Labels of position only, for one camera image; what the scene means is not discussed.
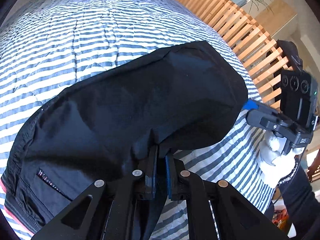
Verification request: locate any black pants pink trim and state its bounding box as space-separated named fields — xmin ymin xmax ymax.
xmin=1 ymin=41 xmax=248 ymax=233

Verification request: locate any right forearm dark sleeve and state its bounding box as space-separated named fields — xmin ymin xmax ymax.
xmin=262 ymin=160 xmax=319 ymax=239

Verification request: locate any right hand white glove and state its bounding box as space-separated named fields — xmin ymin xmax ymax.
xmin=257 ymin=131 xmax=304 ymax=189

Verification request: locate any wooden door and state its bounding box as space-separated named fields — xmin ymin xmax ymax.
xmin=255 ymin=0 xmax=298 ymax=40

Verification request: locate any blue white striped quilt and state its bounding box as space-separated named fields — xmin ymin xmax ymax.
xmin=1 ymin=0 xmax=274 ymax=239

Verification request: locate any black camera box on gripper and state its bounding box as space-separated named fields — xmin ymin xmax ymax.
xmin=280 ymin=70 xmax=318 ymax=131

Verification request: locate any wooden slatted bed rail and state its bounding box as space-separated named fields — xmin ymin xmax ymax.
xmin=176 ymin=0 xmax=292 ymax=109

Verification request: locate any black clothing on rail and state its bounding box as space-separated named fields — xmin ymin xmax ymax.
xmin=277 ymin=40 xmax=303 ymax=73

